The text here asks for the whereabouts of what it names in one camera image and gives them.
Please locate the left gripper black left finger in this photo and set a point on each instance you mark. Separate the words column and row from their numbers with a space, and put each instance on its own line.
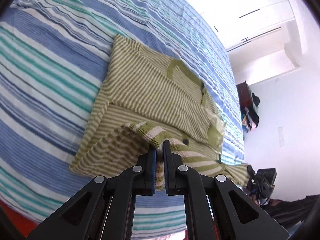
column 104, row 208

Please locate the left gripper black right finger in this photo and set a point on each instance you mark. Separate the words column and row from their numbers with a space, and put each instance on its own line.
column 215, row 207

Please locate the blue striped bed sheet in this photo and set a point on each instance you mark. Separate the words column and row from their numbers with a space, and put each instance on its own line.
column 55, row 56

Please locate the green striped knit cardigan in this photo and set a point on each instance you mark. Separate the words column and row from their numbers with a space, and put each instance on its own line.
column 146, row 99

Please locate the orange red blanket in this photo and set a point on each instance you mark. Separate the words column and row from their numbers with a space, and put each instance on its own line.
column 23, row 224

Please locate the pile of clothes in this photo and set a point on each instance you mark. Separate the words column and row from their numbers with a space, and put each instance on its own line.
column 249, row 115

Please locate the dark wooden dresser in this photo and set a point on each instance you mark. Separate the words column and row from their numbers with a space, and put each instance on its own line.
column 245, row 95

